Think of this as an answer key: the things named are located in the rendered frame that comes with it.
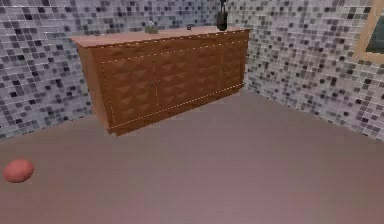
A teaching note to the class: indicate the red ball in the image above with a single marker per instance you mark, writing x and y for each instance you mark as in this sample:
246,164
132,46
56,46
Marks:
18,170

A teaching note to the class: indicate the small dark cup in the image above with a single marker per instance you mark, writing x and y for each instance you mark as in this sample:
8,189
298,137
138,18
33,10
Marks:
189,27

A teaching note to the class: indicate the black vase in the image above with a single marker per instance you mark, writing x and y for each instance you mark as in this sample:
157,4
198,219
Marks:
222,19

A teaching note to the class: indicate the brown wooden sideboard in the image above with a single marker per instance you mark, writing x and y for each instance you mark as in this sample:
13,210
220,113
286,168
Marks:
160,76

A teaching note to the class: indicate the wooden framed window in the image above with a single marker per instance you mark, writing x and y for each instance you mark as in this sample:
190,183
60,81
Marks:
371,36

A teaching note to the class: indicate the small grey-green box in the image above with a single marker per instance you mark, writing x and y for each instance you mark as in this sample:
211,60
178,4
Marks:
151,28

